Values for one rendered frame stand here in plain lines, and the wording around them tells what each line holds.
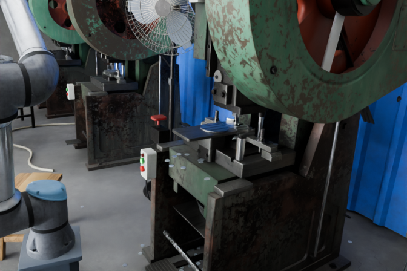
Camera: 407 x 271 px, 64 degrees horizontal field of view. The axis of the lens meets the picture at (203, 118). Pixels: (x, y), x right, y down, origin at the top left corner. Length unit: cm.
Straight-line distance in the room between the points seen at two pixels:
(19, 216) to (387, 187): 201
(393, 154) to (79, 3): 224
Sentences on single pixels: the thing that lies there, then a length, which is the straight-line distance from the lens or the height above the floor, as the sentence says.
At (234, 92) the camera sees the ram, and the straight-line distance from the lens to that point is 133.
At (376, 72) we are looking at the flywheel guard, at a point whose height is 108.
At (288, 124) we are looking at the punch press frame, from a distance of 148.
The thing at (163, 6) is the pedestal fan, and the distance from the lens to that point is 204.
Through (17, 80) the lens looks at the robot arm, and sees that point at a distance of 91.
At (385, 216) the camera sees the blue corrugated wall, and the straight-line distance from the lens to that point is 247.
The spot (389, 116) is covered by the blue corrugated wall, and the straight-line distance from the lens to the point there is 230.
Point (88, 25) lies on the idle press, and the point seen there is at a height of 116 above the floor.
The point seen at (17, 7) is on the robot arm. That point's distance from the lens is 113.
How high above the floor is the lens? 120
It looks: 16 degrees down
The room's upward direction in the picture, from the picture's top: 3 degrees clockwise
